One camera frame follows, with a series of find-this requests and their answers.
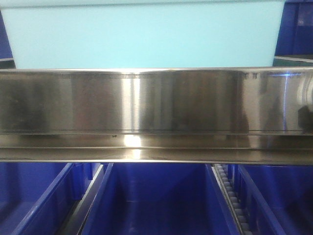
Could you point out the light blue plastic bin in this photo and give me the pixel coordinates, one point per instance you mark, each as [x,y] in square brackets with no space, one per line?
[72,34]

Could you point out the blue bin lower middle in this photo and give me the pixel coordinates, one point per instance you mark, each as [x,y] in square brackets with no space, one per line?
[159,199]

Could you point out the white roller track right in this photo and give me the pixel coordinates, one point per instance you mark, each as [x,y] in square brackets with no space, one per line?
[220,172]

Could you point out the blue bin lower left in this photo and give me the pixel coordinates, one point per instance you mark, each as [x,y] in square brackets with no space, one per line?
[36,198]

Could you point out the blue bin lower right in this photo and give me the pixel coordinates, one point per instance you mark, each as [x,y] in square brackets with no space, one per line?
[276,200]

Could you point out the blue bin upper left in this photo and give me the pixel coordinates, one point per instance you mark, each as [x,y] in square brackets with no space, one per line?
[5,50]

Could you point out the blue bin upper right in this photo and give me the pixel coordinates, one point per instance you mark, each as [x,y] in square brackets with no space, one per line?
[296,29]

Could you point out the stainless steel shelf front rail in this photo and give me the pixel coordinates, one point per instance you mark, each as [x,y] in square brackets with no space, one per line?
[208,115]

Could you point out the metal divider rail left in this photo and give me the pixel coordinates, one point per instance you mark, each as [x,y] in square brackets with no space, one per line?
[75,221]

